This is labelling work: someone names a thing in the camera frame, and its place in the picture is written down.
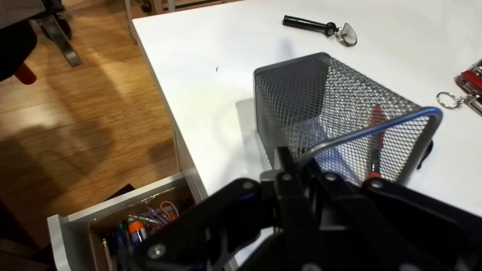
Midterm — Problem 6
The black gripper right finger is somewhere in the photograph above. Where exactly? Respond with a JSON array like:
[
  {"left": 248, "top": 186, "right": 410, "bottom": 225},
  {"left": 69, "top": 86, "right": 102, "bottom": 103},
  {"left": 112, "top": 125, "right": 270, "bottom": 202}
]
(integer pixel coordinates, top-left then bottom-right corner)
[{"left": 305, "top": 165, "right": 482, "bottom": 271}]

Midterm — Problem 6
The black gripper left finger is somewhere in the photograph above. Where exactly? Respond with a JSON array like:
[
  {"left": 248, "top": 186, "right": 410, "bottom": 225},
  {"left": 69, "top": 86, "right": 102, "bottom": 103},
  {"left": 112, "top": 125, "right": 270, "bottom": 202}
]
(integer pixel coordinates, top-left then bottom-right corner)
[{"left": 130, "top": 146, "right": 314, "bottom": 271}]

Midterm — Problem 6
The grey mesh basket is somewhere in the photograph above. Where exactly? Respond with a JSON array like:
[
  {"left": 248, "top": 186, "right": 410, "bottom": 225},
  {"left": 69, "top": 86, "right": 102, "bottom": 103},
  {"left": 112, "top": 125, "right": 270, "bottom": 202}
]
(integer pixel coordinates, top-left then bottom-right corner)
[{"left": 252, "top": 52, "right": 444, "bottom": 189}]

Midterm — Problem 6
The pile of colourful pens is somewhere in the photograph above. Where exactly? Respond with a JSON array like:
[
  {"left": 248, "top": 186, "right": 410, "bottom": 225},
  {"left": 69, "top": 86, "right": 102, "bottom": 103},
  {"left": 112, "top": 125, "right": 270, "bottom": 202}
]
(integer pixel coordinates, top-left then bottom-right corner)
[{"left": 102, "top": 201, "right": 182, "bottom": 271}]

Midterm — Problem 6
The red pen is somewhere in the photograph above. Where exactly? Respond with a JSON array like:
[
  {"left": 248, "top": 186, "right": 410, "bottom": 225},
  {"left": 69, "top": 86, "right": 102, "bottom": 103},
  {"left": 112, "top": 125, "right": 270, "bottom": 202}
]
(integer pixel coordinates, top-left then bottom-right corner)
[{"left": 365, "top": 103, "right": 388, "bottom": 181}]

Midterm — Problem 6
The open white drawer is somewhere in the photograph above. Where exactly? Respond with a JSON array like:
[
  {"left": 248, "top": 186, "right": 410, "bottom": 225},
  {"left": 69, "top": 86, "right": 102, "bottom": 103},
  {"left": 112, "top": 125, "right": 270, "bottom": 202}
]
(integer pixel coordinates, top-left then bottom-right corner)
[{"left": 44, "top": 172, "right": 207, "bottom": 271}]

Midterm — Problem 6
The white desk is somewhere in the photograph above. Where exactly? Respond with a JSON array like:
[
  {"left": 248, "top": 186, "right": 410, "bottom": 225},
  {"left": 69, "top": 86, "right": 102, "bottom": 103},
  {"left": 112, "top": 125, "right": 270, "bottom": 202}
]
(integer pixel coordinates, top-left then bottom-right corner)
[{"left": 130, "top": 0, "right": 482, "bottom": 271}]

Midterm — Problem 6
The red pocket knife with keyring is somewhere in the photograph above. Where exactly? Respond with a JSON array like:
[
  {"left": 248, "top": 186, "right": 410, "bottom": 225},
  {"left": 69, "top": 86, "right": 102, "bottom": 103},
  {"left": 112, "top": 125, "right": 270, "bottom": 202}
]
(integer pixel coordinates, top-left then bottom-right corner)
[{"left": 435, "top": 58, "right": 482, "bottom": 118}]

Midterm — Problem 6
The silver metal tool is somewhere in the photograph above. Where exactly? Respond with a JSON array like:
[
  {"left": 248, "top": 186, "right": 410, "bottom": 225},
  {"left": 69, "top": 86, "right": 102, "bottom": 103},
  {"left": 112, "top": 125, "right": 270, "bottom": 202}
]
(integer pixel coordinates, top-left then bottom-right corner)
[{"left": 281, "top": 14, "right": 359, "bottom": 49}]

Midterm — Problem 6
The grey metal stand leg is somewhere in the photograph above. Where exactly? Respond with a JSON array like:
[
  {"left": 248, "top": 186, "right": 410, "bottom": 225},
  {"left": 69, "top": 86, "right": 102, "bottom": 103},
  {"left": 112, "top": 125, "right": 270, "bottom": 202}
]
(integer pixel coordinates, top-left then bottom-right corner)
[{"left": 28, "top": 0, "right": 82, "bottom": 68}]

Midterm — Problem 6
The black clamp with red tip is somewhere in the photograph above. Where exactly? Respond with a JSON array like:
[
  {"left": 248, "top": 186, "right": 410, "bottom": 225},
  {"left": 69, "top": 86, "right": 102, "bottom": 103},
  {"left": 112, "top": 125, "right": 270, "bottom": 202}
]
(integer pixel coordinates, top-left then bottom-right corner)
[{"left": 0, "top": 20, "right": 38, "bottom": 86}]

